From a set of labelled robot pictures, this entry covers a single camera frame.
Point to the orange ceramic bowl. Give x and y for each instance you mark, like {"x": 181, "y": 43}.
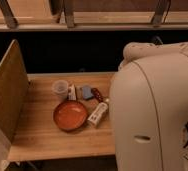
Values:
{"x": 70, "y": 115}

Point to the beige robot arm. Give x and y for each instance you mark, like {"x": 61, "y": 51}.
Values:
{"x": 149, "y": 107}

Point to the blue sponge block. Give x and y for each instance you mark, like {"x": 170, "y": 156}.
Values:
{"x": 86, "y": 92}

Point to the small white box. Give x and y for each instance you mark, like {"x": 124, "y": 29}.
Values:
{"x": 72, "y": 93}

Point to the clear plastic cup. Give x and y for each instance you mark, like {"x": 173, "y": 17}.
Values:
{"x": 60, "y": 88}

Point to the left wooden side panel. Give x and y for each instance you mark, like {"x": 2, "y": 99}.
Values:
{"x": 13, "y": 88}

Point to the dark red handled tool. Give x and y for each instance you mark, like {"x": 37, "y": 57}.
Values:
{"x": 97, "y": 94}

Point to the wooden shelf frame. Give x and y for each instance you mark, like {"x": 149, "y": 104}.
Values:
{"x": 92, "y": 15}

